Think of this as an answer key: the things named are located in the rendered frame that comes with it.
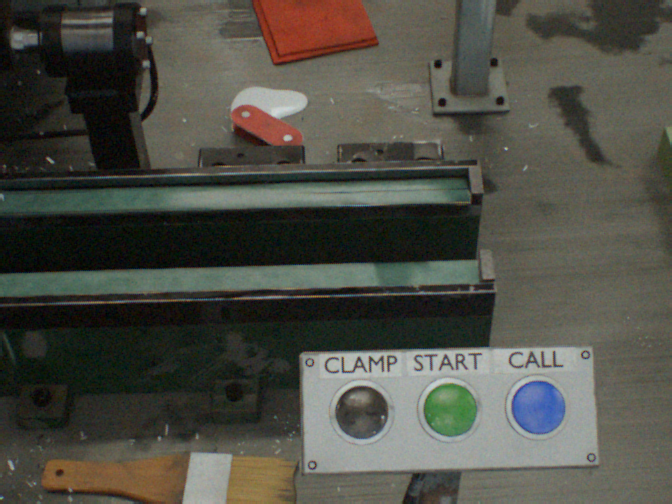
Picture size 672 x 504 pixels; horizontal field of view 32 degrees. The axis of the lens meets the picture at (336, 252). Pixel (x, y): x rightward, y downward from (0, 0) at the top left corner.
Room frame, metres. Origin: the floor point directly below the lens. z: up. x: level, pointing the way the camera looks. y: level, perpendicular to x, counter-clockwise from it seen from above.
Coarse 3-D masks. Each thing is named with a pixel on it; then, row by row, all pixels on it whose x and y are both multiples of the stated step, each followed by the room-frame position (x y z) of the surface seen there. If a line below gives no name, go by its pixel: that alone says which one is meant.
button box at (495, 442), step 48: (336, 384) 0.37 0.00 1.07; (384, 384) 0.36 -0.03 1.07; (432, 384) 0.36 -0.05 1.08; (480, 384) 0.36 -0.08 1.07; (576, 384) 0.36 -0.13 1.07; (336, 432) 0.34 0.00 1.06; (384, 432) 0.34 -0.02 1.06; (432, 432) 0.34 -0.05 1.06; (480, 432) 0.34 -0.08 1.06; (528, 432) 0.34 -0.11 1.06; (576, 432) 0.34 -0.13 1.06
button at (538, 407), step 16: (528, 384) 0.36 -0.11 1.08; (544, 384) 0.36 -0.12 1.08; (512, 400) 0.35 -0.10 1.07; (528, 400) 0.35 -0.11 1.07; (544, 400) 0.35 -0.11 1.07; (560, 400) 0.35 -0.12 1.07; (528, 416) 0.34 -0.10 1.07; (544, 416) 0.34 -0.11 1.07; (560, 416) 0.34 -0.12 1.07; (544, 432) 0.34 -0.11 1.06
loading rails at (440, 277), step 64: (0, 192) 0.67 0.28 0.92; (64, 192) 0.67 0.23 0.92; (128, 192) 0.67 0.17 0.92; (192, 192) 0.66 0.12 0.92; (256, 192) 0.66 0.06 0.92; (320, 192) 0.66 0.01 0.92; (384, 192) 0.66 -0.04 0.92; (448, 192) 0.65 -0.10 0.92; (0, 256) 0.65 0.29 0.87; (64, 256) 0.64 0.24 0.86; (128, 256) 0.64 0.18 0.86; (192, 256) 0.64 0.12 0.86; (256, 256) 0.64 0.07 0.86; (320, 256) 0.64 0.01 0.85; (384, 256) 0.64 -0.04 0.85; (448, 256) 0.64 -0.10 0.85; (0, 320) 0.54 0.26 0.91; (64, 320) 0.54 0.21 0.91; (128, 320) 0.54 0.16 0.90; (192, 320) 0.54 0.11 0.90; (256, 320) 0.54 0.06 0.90; (320, 320) 0.54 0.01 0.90; (384, 320) 0.54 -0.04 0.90; (448, 320) 0.54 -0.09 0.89; (0, 384) 0.54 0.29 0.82; (64, 384) 0.54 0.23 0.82; (128, 384) 0.54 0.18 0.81; (192, 384) 0.54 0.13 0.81; (256, 384) 0.53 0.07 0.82
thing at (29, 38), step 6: (24, 30) 0.75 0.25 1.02; (30, 30) 0.75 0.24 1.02; (36, 30) 0.75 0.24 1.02; (24, 36) 0.75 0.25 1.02; (30, 36) 0.75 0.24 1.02; (36, 36) 0.75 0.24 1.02; (18, 42) 0.74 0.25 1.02; (24, 42) 0.74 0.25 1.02; (30, 42) 0.74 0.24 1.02; (36, 42) 0.74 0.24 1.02; (24, 48) 0.74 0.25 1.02; (30, 48) 0.74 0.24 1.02; (36, 48) 0.74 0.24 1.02
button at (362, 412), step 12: (348, 396) 0.36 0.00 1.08; (360, 396) 0.35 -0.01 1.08; (372, 396) 0.35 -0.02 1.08; (336, 408) 0.35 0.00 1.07; (348, 408) 0.35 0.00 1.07; (360, 408) 0.35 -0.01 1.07; (372, 408) 0.35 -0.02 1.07; (384, 408) 0.35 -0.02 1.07; (348, 420) 0.34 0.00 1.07; (360, 420) 0.34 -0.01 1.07; (372, 420) 0.34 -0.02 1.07; (384, 420) 0.34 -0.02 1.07; (348, 432) 0.34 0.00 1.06; (360, 432) 0.34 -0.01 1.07; (372, 432) 0.34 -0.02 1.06
